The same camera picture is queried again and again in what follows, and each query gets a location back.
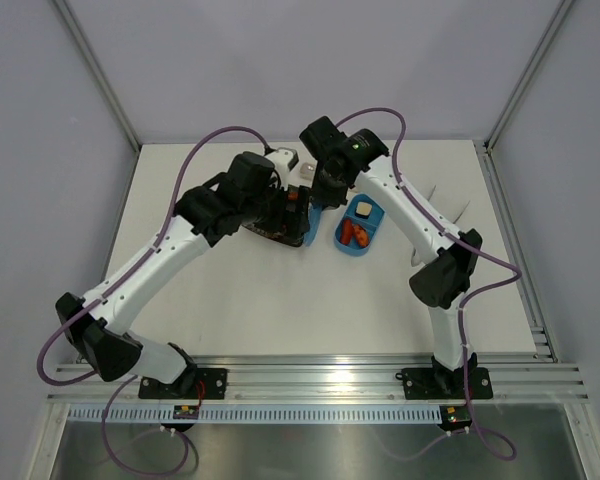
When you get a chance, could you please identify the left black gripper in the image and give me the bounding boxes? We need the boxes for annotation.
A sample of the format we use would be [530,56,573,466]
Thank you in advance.
[241,177,309,239]

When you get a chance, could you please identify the blue lunch box lid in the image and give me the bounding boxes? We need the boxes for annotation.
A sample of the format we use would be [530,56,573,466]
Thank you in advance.
[303,204,324,247]

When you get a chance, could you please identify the sushi piece with seaweed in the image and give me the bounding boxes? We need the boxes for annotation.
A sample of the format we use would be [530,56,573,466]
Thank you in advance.
[355,201,373,219]

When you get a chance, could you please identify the red sausage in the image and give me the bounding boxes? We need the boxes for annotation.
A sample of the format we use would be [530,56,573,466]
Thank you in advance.
[339,218,354,246]

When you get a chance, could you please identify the blue lunch box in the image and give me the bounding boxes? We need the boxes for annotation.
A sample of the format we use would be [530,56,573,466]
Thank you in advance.
[334,194,385,257]

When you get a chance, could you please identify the metal tongs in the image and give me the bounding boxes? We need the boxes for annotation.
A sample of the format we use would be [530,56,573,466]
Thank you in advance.
[410,184,472,266]

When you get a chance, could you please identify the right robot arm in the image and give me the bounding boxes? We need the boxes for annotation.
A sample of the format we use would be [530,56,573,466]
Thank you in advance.
[299,116,482,398]

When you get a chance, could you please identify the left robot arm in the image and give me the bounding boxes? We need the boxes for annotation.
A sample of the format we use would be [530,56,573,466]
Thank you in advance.
[56,148,309,398]

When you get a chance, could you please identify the black floral square plate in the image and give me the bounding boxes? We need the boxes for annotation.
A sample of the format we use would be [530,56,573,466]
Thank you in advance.
[243,224,304,248]

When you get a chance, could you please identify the left circuit board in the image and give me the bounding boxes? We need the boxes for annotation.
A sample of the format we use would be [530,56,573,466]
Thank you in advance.
[173,405,199,420]

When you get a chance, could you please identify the circuit board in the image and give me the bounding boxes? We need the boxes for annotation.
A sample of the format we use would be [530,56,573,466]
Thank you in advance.
[173,405,199,420]
[440,406,472,432]

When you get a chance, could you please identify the right circuit board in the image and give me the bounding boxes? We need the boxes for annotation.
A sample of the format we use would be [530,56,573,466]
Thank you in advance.
[440,406,472,432]

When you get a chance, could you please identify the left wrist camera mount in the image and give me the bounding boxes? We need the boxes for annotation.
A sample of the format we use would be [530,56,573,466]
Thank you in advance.
[265,147,299,175]

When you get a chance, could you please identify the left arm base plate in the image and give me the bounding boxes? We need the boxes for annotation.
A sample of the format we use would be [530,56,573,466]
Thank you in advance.
[138,367,228,400]

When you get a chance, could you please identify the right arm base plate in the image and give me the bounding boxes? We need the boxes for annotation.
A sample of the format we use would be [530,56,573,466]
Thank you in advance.
[395,367,494,400]

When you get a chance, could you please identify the right side aluminium rail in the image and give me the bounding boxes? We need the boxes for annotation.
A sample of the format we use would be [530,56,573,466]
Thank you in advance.
[473,140,561,363]

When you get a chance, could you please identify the aluminium rail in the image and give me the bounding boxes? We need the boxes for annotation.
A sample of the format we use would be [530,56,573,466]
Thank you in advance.
[46,353,590,404]
[473,140,561,363]

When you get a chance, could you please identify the aluminium rail front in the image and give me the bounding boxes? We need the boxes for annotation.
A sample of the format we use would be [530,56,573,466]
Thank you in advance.
[46,353,590,404]

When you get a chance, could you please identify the right aluminium frame post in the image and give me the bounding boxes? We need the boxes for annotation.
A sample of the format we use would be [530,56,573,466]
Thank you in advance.
[483,0,578,154]

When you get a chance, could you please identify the aluminium frame post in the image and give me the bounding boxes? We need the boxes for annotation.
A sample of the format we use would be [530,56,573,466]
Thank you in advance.
[49,0,142,154]
[483,0,578,154]

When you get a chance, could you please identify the white slotted cable duct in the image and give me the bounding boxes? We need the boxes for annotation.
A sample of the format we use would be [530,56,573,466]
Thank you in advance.
[67,404,449,422]

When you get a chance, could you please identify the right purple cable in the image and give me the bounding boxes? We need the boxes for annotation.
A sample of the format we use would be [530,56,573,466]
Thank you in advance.
[337,106,523,461]

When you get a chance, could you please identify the left aluminium frame post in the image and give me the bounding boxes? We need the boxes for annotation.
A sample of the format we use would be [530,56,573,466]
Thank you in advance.
[49,0,142,154]

